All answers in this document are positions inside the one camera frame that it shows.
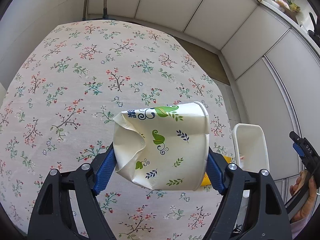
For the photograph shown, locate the crushed floral paper cup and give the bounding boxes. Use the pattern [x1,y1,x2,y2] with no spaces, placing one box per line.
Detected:
[113,101,209,191]

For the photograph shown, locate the white plastic trash bin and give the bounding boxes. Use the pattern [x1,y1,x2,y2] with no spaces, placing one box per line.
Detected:
[232,123,270,173]

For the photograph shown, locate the white kitchen cabinets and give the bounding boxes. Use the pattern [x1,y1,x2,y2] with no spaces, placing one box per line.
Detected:
[85,0,320,181]

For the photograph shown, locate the person right hand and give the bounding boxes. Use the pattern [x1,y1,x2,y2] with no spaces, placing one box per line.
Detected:
[289,170,318,222]

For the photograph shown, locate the floral tablecloth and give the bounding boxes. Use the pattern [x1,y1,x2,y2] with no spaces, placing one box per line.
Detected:
[1,20,234,239]

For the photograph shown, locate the brown floor mat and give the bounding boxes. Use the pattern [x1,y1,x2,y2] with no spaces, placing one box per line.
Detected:
[175,37,230,85]

